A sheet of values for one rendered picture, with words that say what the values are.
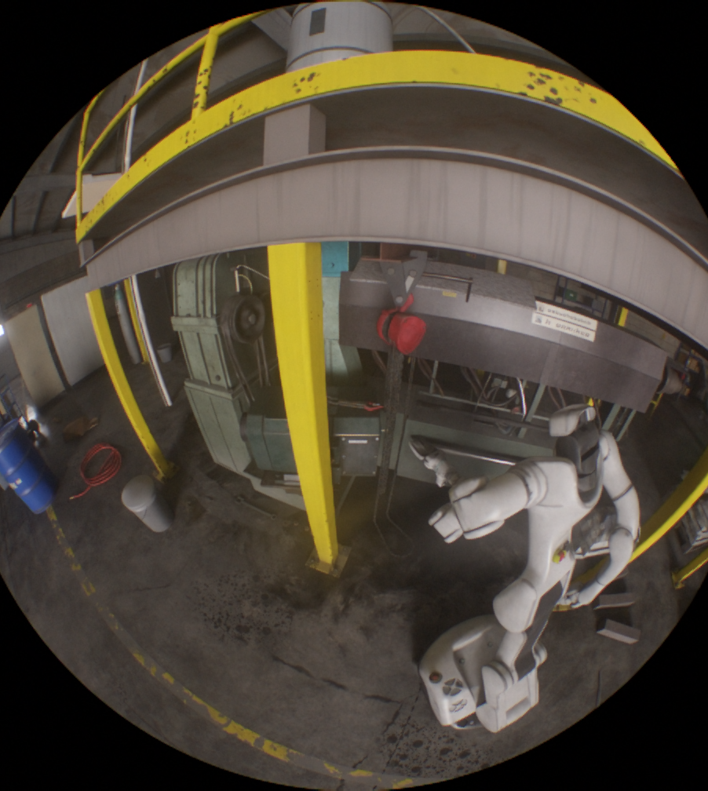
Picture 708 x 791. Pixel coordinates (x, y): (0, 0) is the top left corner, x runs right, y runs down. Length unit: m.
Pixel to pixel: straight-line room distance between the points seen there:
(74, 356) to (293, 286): 5.98
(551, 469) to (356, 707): 1.52
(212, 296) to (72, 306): 5.03
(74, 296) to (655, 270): 6.76
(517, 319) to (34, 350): 6.90
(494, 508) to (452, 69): 0.83
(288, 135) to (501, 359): 1.46
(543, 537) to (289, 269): 0.85
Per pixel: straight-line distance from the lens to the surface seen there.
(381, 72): 0.67
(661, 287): 0.79
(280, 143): 0.69
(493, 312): 1.54
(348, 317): 1.63
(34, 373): 6.38
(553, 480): 0.57
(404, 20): 4.55
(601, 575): 1.02
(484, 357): 1.60
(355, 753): 1.82
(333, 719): 1.74
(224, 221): 0.82
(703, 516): 3.70
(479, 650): 1.52
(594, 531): 2.34
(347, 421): 1.37
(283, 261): 0.63
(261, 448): 1.53
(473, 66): 0.67
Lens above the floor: 1.69
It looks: 33 degrees down
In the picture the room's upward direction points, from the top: 1 degrees clockwise
